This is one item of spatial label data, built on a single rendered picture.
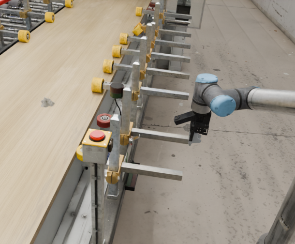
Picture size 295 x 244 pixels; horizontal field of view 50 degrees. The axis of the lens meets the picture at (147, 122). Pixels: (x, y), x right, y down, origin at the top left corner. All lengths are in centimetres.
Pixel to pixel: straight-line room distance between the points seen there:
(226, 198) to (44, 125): 153
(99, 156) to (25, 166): 48
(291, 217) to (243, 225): 140
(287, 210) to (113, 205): 71
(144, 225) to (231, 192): 76
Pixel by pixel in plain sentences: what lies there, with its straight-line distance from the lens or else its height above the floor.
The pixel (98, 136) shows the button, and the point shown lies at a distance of 89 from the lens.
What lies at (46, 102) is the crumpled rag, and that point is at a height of 92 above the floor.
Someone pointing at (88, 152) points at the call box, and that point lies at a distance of 90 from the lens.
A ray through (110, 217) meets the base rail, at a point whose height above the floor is 70.
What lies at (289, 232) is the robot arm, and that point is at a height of 103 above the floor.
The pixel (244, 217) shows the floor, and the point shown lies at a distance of 245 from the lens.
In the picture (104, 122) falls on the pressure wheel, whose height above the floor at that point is 91.
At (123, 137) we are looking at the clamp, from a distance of 148.
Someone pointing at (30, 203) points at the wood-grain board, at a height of 90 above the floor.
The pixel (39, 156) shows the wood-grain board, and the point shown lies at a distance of 136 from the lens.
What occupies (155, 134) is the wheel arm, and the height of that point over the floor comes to 86.
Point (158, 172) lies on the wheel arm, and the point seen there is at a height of 86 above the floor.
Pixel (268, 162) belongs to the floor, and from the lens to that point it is 300.
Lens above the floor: 177
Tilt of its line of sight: 34 degrees down
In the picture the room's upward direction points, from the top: 6 degrees clockwise
